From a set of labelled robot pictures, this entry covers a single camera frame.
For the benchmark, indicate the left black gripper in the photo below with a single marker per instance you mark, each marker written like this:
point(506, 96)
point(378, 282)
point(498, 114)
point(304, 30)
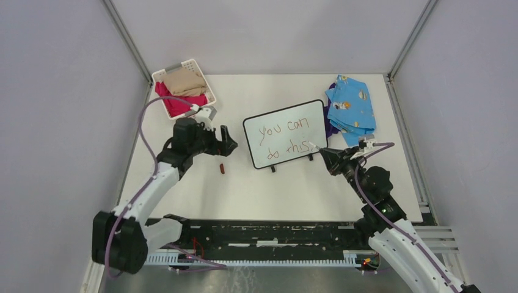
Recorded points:
point(223, 148)

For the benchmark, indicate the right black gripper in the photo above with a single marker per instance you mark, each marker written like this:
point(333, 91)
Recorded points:
point(335, 160)

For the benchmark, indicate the black framed whiteboard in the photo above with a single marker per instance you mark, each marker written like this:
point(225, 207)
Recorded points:
point(282, 135)

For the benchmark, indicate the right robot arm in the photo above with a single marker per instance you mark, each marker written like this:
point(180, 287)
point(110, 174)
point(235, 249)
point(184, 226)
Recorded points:
point(386, 226)

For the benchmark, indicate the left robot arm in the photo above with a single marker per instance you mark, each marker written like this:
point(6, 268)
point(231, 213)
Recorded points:
point(121, 238)

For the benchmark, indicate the purple cloth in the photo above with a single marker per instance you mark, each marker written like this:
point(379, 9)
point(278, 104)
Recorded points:
point(330, 129)

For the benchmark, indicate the blue patterned cloth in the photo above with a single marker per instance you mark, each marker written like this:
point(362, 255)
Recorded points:
point(350, 109)

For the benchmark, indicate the magenta cloth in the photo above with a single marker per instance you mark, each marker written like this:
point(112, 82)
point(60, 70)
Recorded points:
point(175, 107)

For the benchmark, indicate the white plastic basket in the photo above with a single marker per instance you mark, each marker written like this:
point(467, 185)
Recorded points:
point(191, 65)

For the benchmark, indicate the beige folded cloth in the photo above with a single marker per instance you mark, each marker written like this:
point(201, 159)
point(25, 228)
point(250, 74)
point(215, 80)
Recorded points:
point(184, 82)

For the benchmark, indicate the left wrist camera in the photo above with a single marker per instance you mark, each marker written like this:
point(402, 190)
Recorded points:
point(205, 117)

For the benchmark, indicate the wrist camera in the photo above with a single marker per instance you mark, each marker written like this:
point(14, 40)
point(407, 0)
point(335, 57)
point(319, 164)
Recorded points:
point(205, 117)
point(365, 147)

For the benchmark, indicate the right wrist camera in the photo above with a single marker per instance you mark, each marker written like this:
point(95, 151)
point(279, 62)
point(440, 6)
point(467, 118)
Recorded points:
point(365, 147)

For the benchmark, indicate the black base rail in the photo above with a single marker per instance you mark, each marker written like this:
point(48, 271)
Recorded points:
point(270, 242)

